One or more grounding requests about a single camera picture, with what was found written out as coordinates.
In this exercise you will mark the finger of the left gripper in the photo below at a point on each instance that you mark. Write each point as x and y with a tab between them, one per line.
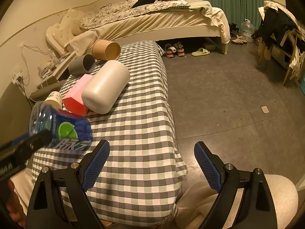
19	150

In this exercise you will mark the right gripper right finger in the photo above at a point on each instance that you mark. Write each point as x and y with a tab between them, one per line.
256	208

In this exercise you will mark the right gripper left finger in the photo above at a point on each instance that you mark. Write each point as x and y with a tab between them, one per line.
46	207

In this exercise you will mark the blue plastic bottle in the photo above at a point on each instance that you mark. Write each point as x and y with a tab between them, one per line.
69	131

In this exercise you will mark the white paper cup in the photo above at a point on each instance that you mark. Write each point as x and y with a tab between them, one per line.
54	99

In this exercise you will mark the red hexagonal cup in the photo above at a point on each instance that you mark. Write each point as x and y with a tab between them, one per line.
73	99

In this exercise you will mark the white cylindrical cup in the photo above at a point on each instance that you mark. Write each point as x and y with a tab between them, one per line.
104	88

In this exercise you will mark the grey cylindrical cup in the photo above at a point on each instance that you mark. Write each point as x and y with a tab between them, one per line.
82	65

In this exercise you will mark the brown paper cup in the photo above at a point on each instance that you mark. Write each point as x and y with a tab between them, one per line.
106	50

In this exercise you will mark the checkered tablecloth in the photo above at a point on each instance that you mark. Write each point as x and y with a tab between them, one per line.
142	176

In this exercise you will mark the white nightstand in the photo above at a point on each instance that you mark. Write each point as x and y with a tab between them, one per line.
57	74

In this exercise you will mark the clear bottle on nightstand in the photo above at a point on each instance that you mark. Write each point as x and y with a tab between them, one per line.
53	57

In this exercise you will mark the white card on floor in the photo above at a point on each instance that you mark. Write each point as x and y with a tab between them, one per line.
265	109

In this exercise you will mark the white tufted headboard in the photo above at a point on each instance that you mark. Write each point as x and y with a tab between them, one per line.
58	38

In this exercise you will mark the white pillow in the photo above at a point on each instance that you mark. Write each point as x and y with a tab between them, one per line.
71	20

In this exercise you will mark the green slipper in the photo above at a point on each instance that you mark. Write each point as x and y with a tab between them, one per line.
200	52

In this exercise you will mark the shoes near bed corner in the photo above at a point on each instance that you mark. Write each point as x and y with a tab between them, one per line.
239	40

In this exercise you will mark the patterned duvet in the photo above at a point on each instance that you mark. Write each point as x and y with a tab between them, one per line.
124	10

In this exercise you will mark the chair piled with clothes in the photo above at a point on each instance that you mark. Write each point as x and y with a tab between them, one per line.
279	29

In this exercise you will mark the right sneaker under bed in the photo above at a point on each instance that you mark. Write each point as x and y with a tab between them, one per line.
179	49

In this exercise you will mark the large water jug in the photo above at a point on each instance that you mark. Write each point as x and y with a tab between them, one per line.
247	30

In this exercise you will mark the bed with beige sheet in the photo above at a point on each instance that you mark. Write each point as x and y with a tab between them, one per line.
155	26

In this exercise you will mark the beige blanket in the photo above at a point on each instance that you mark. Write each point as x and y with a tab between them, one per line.
214	15

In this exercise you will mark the black garment on bed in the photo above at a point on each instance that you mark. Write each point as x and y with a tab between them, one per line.
143	2

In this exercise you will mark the wall power strip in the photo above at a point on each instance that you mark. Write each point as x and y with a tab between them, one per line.
16	77

